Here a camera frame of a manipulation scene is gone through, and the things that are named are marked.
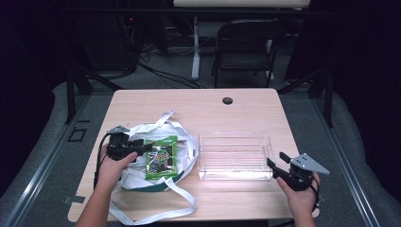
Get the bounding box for green snack packet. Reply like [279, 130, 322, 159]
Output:
[144, 134, 180, 182]

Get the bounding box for person's left hand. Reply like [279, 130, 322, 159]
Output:
[95, 143, 139, 192]

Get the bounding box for black tape square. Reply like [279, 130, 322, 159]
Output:
[66, 126, 88, 143]

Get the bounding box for grey tape piece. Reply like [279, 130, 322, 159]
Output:
[63, 195, 87, 205]

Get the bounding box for black folding chair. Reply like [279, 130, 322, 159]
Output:
[211, 18, 288, 90]

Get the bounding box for white desk leg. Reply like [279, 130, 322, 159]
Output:
[190, 15, 202, 81]

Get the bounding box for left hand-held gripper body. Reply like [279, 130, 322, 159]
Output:
[106, 125, 140, 161]

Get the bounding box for black metal stand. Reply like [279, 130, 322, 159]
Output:
[63, 64, 124, 125]
[276, 66, 336, 129]

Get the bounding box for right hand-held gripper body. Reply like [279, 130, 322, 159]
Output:
[274, 152, 331, 192]

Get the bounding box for black floor cables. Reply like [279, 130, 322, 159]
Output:
[137, 46, 204, 90]

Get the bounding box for white tote bag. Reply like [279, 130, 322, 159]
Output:
[108, 110, 201, 227]

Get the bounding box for clear plastic container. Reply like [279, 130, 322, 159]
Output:
[197, 131, 274, 182]

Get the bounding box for aluminium floor rail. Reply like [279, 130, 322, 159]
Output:
[2, 94, 93, 227]
[311, 97, 383, 227]

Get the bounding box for person's right hand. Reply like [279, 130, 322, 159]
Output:
[275, 171, 322, 218]

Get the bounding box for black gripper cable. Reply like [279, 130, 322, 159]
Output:
[93, 133, 112, 191]
[309, 175, 321, 213]

